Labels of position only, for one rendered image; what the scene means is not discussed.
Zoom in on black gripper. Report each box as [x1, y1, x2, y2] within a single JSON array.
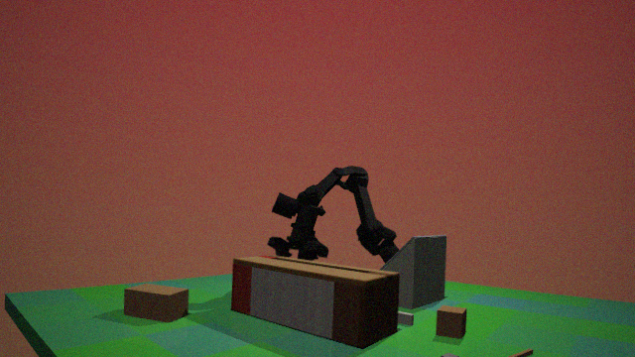
[[267, 220, 328, 260]]

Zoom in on brown cube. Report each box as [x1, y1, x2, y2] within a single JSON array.
[[436, 305, 466, 339]]

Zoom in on brown thin rod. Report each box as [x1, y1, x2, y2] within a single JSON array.
[[508, 349, 533, 357]]

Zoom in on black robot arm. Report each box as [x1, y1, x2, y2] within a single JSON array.
[[272, 166, 399, 264]]

